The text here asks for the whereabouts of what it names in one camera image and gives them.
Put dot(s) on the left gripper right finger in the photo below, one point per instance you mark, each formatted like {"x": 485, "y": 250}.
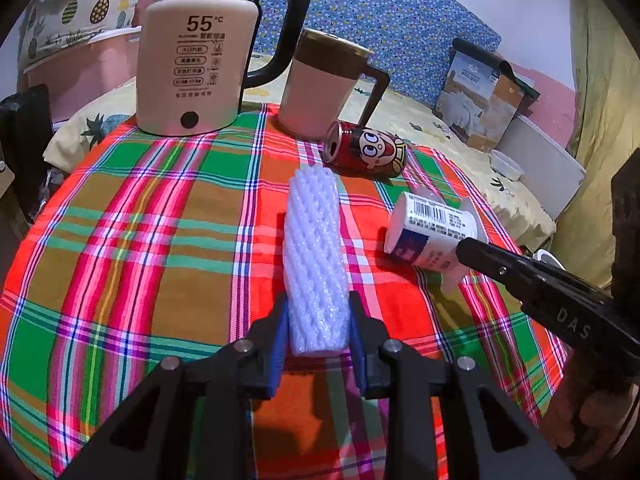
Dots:
{"x": 486, "y": 434}

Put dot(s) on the white yogurt cup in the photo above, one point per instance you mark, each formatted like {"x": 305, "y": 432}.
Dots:
{"x": 425, "y": 232}

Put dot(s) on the red plaid tablecloth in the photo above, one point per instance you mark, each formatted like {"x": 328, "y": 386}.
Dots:
{"x": 160, "y": 247}

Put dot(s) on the pineapple print bedding pile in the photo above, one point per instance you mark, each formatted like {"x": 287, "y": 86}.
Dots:
{"x": 53, "y": 25}

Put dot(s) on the black suitcase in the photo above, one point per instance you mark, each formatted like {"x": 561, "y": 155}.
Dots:
{"x": 26, "y": 130}

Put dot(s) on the blue floral headboard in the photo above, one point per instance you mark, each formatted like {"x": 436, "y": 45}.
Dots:
{"x": 411, "y": 39}

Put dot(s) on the olive green curtain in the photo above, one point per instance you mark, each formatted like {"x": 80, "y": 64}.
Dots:
{"x": 606, "y": 132}

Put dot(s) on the pink brown lidded mug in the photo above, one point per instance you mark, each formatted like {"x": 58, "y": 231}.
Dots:
{"x": 324, "y": 71}

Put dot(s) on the white panel board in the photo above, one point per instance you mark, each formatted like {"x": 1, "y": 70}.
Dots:
{"x": 550, "y": 172}

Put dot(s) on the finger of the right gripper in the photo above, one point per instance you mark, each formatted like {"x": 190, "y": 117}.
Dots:
{"x": 520, "y": 274}

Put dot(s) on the bedding product box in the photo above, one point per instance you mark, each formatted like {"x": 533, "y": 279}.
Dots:
{"x": 481, "y": 96}

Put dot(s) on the white trash bin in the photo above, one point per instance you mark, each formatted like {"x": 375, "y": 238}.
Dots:
{"x": 542, "y": 255}

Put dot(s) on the white plastic bowl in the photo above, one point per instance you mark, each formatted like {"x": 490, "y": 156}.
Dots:
{"x": 505, "y": 165}

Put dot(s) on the yellow patterned bed sheet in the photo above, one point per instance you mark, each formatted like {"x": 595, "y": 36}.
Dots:
{"x": 515, "y": 206}

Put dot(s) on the pink storage bin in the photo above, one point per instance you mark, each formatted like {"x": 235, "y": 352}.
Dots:
{"x": 77, "y": 75}

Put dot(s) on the long white foam net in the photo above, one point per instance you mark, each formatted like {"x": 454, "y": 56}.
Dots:
{"x": 314, "y": 270}

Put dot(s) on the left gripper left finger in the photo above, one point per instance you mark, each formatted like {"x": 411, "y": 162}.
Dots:
{"x": 190, "y": 419}

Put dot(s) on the cream electric kettle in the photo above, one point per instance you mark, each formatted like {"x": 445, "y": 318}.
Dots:
{"x": 194, "y": 62}

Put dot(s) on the red cartoon face can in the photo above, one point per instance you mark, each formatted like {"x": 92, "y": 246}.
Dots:
{"x": 362, "y": 150}

